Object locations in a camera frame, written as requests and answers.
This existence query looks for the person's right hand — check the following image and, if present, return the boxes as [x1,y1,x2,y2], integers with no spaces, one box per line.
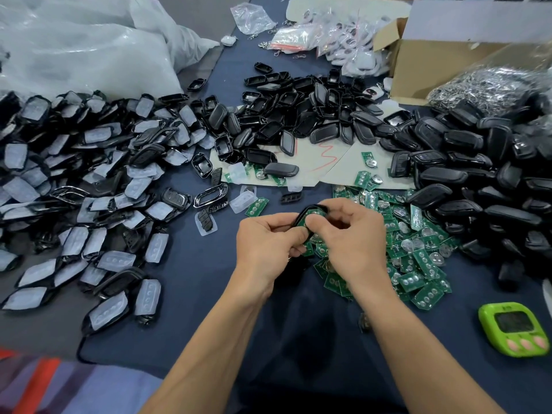
[306,198,393,298]

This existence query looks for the person's left hand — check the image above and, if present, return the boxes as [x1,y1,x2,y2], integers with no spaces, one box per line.
[228,211,310,307]

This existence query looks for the pile of green circuit boards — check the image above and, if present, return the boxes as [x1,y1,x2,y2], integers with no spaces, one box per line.
[246,151,462,311]

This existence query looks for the pile of black shell halves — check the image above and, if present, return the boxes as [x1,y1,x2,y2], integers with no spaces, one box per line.
[190,60,415,182]

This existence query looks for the pile of assembled black fobs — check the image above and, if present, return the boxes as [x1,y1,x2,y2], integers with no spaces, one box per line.
[388,90,552,290]

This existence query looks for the pile of shells with pads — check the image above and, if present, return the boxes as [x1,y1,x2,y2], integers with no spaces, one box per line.
[0,86,234,337]

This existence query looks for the person's right forearm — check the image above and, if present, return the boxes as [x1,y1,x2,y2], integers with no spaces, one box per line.
[349,280,505,414]

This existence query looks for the person's left forearm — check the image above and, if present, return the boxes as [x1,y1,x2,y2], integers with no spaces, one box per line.
[142,289,277,414]

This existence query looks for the clear plastic film piece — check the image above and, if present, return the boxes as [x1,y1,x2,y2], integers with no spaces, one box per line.
[229,189,258,214]

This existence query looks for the yellow-green object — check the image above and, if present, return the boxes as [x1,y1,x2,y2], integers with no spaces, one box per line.
[478,301,550,359]

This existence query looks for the heap of clear parts bags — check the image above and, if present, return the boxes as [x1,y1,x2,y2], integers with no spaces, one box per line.
[319,4,391,78]

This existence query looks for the large open cardboard box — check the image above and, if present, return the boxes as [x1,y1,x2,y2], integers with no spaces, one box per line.
[373,0,552,104]

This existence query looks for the clear bag of metal parts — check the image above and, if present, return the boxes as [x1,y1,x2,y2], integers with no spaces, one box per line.
[427,56,552,117]

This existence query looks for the clear bag with red label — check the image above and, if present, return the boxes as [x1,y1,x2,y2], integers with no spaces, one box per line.
[267,23,322,52]

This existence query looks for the small crumpled clear plastic bag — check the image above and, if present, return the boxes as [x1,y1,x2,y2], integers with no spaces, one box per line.
[230,2,277,35]

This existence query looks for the red blue striped bag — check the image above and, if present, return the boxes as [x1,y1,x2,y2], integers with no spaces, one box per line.
[0,344,165,414]

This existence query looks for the large white plastic bag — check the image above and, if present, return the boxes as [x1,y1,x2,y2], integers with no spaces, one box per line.
[0,0,221,100]

